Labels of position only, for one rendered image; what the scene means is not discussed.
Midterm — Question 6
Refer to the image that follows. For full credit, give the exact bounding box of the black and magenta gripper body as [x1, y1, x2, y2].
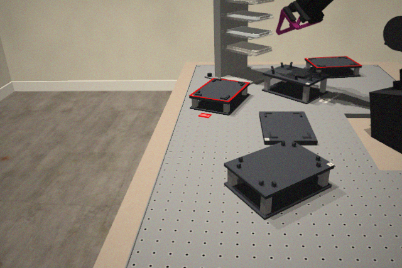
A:
[283, 0, 329, 24]

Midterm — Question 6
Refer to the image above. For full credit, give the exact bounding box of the white multi-well plate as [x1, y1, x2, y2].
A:
[227, 41, 272, 56]
[226, 26, 273, 40]

